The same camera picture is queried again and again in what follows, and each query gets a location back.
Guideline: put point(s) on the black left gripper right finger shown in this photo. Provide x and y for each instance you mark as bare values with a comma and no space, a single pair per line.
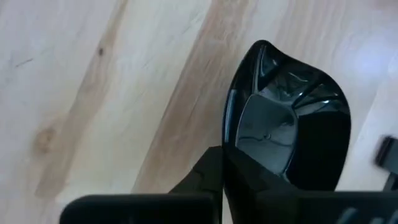
242,180

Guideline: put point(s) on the leaf-shaped black plate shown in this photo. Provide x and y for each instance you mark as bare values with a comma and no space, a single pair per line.
311,93

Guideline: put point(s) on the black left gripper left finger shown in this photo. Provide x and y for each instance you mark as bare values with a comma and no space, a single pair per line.
208,174

